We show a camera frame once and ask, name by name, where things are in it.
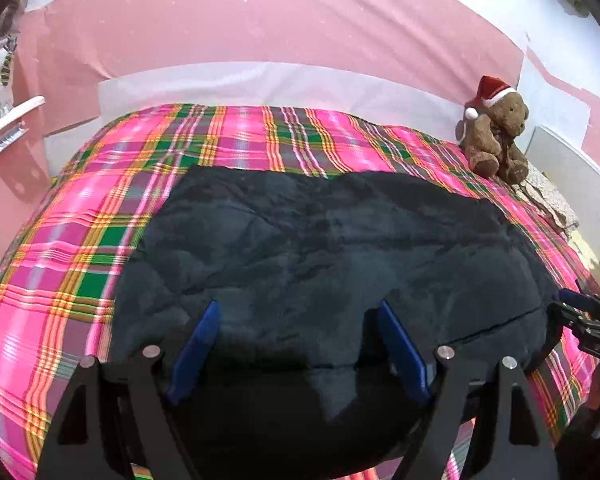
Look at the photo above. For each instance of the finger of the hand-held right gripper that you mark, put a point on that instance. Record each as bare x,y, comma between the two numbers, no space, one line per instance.
577,302

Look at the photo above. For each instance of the white panel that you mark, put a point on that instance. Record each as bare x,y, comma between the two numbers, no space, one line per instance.
570,180

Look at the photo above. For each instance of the brown teddy bear, red hat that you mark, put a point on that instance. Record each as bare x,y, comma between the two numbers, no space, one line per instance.
495,135

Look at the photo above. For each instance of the person's right forearm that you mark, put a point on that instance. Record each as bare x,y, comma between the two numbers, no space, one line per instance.
592,435

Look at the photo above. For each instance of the pink plaid blanket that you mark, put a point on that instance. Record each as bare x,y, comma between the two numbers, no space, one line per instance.
80,220

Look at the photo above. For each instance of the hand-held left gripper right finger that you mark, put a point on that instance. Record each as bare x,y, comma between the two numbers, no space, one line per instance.
402,350

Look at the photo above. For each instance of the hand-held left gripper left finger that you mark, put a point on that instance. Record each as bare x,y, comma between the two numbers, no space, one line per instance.
195,350

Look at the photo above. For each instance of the black garment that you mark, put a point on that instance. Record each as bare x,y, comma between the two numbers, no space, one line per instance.
330,260

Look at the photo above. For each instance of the white shelf at left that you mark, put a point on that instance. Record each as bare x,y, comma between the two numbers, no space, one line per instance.
15,112

